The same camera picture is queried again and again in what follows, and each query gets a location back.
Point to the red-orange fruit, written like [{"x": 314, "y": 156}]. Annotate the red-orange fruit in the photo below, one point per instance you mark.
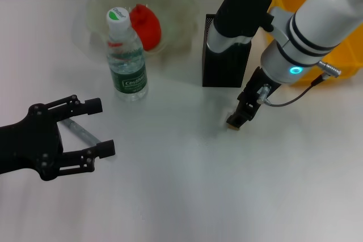
[{"x": 150, "y": 29}]

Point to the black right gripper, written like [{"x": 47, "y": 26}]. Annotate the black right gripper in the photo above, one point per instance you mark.
[{"x": 259, "y": 86}]

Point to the clear plastic water bottle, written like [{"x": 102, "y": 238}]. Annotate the clear plastic water bottle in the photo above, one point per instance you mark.
[{"x": 127, "y": 63}]

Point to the yellow plastic bin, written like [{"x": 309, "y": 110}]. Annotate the yellow plastic bin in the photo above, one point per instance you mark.
[{"x": 346, "y": 63}]

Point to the black mesh pen holder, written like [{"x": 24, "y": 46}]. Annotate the black mesh pen holder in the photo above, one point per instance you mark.
[{"x": 224, "y": 69}]

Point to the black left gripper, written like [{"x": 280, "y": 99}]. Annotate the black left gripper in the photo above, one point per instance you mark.
[{"x": 31, "y": 145}]

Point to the green glass fruit bowl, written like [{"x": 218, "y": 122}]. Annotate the green glass fruit bowl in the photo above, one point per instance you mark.
[{"x": 175, "y": 12}]

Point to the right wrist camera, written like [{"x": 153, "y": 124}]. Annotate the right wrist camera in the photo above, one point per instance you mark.
[{"x": 241, "y": 6}]

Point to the beige eraser with barcode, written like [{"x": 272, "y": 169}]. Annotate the beige eraser with barcode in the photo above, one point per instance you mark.
[{"x": 231, "y": 126}]

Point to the gray marker pen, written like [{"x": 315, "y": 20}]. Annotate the gray marker pen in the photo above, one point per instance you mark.
[{"x": 80, "y": 132}]

